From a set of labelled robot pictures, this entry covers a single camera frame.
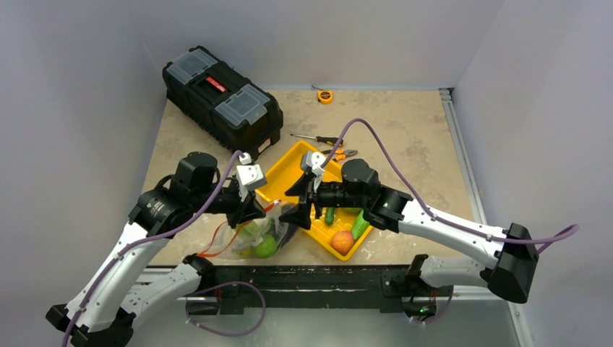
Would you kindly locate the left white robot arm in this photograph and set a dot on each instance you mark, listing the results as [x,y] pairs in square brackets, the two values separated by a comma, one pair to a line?
[106,311]

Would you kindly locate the green cabbage toy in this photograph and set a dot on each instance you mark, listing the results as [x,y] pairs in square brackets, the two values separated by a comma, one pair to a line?
[352,210]

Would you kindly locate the yellow-handled screwdriver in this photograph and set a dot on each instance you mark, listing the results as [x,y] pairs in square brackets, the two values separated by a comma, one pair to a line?
[327,140]

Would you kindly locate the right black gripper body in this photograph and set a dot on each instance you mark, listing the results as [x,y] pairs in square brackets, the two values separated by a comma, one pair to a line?
[309,197]

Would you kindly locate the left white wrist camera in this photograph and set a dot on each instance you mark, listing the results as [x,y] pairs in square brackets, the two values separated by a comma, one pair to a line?
[249,176]

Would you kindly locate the orange peach toy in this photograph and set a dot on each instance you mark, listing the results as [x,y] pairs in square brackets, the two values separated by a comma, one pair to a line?
[342,242]

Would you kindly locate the yellow plastic tray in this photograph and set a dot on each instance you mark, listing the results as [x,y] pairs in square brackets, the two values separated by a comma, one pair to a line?
[282,175]

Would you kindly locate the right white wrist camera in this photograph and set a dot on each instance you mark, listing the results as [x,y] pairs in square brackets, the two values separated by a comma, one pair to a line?
[312,162]

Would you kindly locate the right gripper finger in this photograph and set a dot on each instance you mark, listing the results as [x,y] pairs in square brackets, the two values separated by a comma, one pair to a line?
[298,215]
[300,186]

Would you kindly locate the green cucumber toy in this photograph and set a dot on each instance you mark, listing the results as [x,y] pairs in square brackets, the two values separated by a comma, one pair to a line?
[360,225]

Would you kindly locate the purple eggplant toy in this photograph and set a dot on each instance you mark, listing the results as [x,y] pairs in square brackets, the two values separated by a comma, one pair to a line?
[285,232]

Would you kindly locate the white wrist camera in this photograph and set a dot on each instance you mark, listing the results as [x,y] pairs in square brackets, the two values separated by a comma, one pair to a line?
[312,162]
[249,176]

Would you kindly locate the orange-handled pliers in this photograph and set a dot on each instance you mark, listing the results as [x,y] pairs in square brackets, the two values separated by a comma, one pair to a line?
[340,154]

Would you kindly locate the dark green chili pepper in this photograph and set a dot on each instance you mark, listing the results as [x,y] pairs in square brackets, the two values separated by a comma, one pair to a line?
[329,216]

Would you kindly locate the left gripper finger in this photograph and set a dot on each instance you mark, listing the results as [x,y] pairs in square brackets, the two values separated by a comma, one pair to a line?
[236,218]
[251,207]

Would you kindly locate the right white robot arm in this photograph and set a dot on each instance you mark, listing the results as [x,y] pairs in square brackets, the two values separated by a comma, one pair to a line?
[505,258]

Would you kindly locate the green wrinkled guava toy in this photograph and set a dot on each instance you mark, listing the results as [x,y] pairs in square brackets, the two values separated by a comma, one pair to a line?
[266,248]

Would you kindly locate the orange tape measure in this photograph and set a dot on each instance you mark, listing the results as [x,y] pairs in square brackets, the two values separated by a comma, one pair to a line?
[324,96]

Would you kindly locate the white cauliflower toy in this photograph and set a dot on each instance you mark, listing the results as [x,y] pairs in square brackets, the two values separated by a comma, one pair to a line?
[249,235]

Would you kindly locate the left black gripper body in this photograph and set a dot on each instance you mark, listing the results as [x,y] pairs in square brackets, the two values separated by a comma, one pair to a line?
[228,199]

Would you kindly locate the clear zip top bag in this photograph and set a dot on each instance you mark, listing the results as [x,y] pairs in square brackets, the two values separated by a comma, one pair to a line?
[223,237]

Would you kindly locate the aluminium frame rail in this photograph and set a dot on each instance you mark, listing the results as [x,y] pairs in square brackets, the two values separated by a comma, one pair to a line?
[519,326]

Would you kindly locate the black plastic toolbox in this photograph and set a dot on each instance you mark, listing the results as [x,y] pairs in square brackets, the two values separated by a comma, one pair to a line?
[223,102]

